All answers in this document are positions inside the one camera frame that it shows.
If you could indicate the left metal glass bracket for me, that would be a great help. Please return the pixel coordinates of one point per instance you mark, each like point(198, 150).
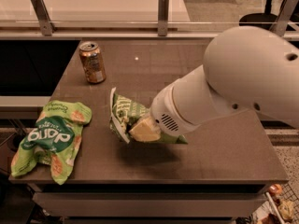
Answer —
point(46, 26)

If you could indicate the green jalapeno chip bag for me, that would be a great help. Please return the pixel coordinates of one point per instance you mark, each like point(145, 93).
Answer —
point(125, 113)

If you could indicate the right metal glass bracket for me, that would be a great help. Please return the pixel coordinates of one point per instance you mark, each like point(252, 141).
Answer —
point(280, 25)

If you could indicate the orange soda can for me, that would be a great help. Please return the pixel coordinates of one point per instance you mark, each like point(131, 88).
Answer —
point(92, 62)

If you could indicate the metal glass bracket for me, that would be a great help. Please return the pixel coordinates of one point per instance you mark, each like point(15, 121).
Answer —
point(280, 25)
point(46, 26)
point(163, 10)

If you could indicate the green rice chip bag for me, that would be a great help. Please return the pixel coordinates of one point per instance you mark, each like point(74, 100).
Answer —
point(54, 141)

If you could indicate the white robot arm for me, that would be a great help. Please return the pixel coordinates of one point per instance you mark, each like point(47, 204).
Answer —
point(245, 67)

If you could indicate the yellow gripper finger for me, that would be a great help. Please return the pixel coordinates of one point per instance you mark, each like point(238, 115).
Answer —
point(146, 130)

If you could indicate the black office chair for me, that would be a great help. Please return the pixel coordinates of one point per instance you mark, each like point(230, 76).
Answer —
point(264, 19)

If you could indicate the middle metal glass bracket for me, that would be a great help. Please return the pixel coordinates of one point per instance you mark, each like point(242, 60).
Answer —
point(163, 10)

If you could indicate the wire basket with snacks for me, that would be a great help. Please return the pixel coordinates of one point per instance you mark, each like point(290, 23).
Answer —
point(282, 208)

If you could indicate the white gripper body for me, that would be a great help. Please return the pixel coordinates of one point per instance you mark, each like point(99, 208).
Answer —
point(165, 111)

